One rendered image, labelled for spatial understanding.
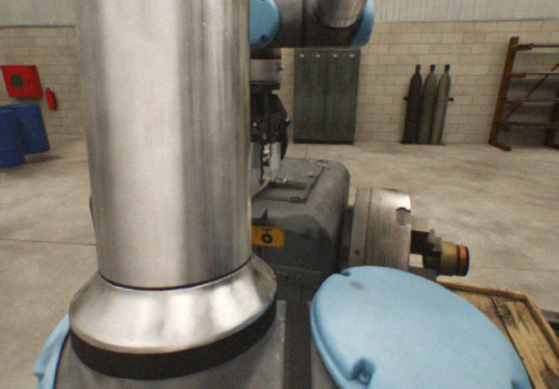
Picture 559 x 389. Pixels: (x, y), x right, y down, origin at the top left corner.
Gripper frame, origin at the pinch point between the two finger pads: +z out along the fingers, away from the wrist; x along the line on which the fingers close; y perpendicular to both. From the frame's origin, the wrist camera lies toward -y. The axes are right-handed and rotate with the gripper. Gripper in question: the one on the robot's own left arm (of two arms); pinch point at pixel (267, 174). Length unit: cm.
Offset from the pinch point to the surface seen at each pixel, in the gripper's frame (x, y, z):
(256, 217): 2.5, 14.0, 4.1
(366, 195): 22.0, -8.8, 6.2
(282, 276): 7.0, 11.8, 18.0
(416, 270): 35.4, -8.2, 24.2
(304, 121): -123, -598, 83
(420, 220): 34.2, -5.5, 9.5
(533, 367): 62, -3, 41
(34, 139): -588, -376, 103
